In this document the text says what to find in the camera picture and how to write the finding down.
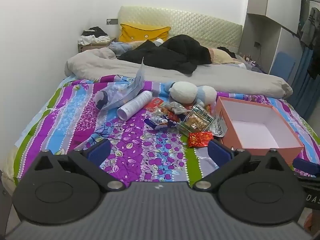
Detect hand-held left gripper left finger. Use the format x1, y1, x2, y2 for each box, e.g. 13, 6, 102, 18
34, 139, 125, 191

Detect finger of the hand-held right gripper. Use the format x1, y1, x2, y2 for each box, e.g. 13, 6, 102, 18
292, 158, 320, 178

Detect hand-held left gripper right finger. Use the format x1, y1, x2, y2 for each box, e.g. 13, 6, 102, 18
194, 139, 288, 190

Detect grey shrimp snack bag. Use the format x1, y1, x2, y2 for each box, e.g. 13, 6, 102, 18
210, 111, 228, 138

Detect green-bordered snack packet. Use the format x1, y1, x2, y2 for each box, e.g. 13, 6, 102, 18
179, 104, 215, 137

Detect pink cardboard box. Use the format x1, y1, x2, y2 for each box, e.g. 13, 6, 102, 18
215, 96, 305, 167

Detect red-brown snack packet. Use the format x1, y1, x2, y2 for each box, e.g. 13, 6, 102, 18
167, 111, 181, 125

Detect blue snack packet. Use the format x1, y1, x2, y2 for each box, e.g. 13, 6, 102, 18
144, 116, 175, 130

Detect small red foil packet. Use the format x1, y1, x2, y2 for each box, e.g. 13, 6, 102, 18
187, 131, 214, 148

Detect floral striped bedsheet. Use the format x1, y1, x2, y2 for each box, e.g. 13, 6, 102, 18
12, 74, 320, 189

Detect brown snack packet red edge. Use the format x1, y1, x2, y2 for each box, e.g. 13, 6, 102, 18
204, 104, 217, 117

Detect white cylindrical bottle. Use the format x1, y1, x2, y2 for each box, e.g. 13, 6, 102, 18
117, 90, 153, 121

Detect clear plastic bag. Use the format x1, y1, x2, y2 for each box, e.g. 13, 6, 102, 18
94, 57, 147, 110

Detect white and blue plush toy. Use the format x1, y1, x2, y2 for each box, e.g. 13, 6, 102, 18
164, 80, 218, 108

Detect blue curtain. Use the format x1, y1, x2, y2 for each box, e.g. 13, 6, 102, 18
287, 46, 320, 120

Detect grey duvet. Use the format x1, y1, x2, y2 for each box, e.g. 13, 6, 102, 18
64, 47, 293, 99

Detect beige pillow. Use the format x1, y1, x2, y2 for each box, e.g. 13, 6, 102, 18
209, 47, 240, 64

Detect cluster of small bottles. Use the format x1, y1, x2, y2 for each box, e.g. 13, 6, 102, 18
241, 54, 263, 73

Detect dark cloth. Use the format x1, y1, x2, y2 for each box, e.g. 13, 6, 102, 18
217, 46, 237, 58

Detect blue board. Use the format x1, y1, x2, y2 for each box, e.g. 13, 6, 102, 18
271, 51, 297, 83

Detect cardboard box nightstand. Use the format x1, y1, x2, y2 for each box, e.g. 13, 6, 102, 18
78, 37, 117, 53

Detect black jacket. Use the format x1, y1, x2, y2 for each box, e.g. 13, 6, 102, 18
117, 34, 213, 75

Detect yellow pillow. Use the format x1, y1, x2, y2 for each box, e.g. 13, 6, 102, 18
118, 24, 172, 43

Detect cream quilted headboard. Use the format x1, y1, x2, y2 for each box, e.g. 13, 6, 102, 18
117, 6, 243, 54

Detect hanging clothes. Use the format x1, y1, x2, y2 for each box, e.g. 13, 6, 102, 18
300, 7, 320, 80

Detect white wardrobe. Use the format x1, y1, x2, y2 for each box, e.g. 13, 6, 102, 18
242, 0, 304, 74

